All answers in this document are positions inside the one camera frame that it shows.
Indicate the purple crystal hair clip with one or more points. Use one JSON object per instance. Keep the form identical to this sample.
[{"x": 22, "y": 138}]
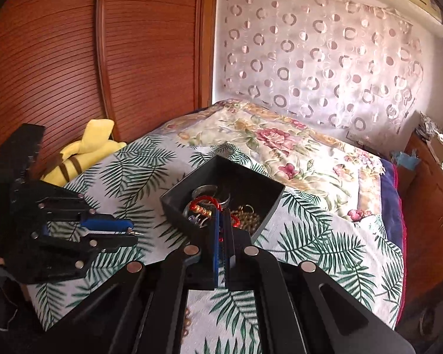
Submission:
[{"x": 192, "y": 220}]

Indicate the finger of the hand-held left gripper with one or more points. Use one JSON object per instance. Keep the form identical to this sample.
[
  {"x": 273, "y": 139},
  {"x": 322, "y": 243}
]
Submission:
[
  {"x": 107, "y": 224},
  {"x": 110, "y": 242}
]

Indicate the leaf print blanket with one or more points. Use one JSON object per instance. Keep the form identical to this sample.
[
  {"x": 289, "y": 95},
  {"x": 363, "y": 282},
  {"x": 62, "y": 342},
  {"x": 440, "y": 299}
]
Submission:
[{"x": 310, "y": 258}]

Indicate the black square box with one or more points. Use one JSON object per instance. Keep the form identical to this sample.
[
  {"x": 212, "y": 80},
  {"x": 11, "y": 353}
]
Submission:
[{"x": 240, "y": 177}]

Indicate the blue tissue paper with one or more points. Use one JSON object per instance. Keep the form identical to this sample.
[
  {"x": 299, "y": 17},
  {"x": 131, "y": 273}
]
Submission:
[{"x": 406, "y": 159}]

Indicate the yellow plush toy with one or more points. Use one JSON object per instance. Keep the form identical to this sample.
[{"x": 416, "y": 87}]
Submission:
[{"x": 85, "y": 151}]

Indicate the circle pattern wall cloth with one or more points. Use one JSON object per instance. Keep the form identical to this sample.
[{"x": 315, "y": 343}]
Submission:
[{"x": 317, "y": 51}]

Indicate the floral quilt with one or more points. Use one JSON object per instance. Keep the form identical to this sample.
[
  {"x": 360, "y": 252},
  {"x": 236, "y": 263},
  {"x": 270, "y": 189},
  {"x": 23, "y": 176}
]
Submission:
[{"x": 273, "y": 143}]

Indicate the dark blue blanket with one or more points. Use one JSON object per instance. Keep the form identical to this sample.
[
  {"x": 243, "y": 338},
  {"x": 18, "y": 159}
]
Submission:
[{"x": 393, "y": 228}]

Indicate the wooden slatted wardrobe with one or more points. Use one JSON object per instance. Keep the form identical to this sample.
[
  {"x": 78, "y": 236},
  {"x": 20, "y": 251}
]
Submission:
[{"x": 96, "y": 62}]

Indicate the wooden side cabinet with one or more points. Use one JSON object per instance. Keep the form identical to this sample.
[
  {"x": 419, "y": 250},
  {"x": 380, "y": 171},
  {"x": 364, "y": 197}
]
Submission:
[{"x": 432, "y": 210}]

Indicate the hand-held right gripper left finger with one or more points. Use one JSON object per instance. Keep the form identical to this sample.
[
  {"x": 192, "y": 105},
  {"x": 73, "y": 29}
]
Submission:
[{"x": 215, "y": 250}]

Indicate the pale green jade bangle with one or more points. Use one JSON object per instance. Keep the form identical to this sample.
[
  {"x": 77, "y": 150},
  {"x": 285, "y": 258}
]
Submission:
[{"x": 206, "y": 191}]

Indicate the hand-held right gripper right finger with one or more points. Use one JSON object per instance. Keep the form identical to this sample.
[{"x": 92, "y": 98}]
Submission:
[{"x": 229, "y": 250}]

